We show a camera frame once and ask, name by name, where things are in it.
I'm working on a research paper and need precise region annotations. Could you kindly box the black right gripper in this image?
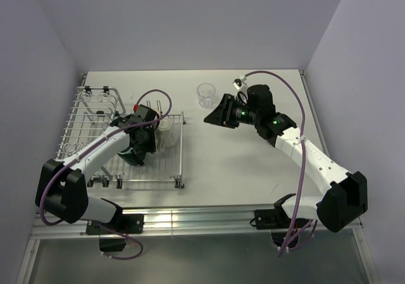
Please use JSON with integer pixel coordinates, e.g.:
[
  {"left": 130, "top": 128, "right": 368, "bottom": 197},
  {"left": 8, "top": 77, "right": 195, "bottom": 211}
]
[{"left": 203, "top": 94, "right": 259, "bottom": 129}]

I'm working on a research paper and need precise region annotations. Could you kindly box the dark green mug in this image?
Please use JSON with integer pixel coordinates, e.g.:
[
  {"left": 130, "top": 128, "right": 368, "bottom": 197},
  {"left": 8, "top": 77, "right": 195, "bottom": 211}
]
[{"left": 118, "top": 147, "right": 146, "bottom": 166}]

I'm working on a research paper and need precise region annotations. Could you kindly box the white ceramic mug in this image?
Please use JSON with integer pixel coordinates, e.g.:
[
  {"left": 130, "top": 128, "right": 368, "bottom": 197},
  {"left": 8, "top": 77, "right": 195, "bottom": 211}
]
[{"left": 156, "top": 118, "right": 177, "bottom": 151}]

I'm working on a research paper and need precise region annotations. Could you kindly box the clear glass tumbler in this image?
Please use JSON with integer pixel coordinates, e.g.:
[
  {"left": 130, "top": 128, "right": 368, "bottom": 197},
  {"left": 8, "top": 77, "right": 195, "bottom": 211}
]
[{"left": 196, "top": 83, "right": 216, "bottom": 109}]

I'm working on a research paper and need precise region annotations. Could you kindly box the cream tumbler with brown band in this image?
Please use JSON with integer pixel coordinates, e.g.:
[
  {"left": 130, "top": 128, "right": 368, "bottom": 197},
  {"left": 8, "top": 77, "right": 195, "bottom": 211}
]
[{"left": 153, "top": 108, "right": 163, "bottom": 118}]

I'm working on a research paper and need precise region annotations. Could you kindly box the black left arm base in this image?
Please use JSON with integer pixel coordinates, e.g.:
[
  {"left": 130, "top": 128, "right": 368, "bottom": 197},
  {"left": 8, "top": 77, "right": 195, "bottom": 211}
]
[{"left": 85, "top": 213, "right": 146, "bottom": 253}]

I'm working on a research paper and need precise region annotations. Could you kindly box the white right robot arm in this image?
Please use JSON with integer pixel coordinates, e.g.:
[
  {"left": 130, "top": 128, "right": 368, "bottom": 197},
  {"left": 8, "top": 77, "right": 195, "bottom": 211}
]
[{"left": 204, "top": 85, "right": 368, "bottom": 233}]

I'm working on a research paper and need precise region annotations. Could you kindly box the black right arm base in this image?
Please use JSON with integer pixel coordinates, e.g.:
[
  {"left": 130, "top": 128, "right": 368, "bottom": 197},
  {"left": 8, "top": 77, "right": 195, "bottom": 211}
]
[{"left": 249, "top": 209, "right": 309, "bottom": 247}]

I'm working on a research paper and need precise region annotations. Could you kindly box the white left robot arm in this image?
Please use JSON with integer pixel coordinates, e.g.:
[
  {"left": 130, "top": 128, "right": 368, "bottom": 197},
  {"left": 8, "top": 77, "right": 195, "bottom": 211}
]
[{"left": 35, "top": 104, "right": 160, "bottom": 233}]

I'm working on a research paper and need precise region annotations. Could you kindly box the white wire dish rack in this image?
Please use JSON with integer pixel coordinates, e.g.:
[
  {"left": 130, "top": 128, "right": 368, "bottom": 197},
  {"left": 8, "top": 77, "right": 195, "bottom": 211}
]
[{"left": 56, "top": 86, "right": 185, "bottom": 189}]

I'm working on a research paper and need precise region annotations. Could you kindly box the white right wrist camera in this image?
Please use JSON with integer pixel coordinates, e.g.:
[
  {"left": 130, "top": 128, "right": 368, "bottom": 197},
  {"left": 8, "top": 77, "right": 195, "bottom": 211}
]
[{"left": 232, "top": 75, "right": 248, "bottom": 94}]

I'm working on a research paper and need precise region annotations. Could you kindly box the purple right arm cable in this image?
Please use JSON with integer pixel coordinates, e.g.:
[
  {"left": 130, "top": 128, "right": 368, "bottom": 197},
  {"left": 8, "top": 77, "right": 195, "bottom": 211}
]
[{"left": 277, "top": 70, "right": 319, "bottom": 258}]

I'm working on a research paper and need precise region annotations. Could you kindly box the aluminium rail frame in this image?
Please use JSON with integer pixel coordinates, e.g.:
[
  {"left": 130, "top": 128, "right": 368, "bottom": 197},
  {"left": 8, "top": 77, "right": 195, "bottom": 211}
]
[{"left": 15, "top": 70, "right": 383, "bottom": 284}]

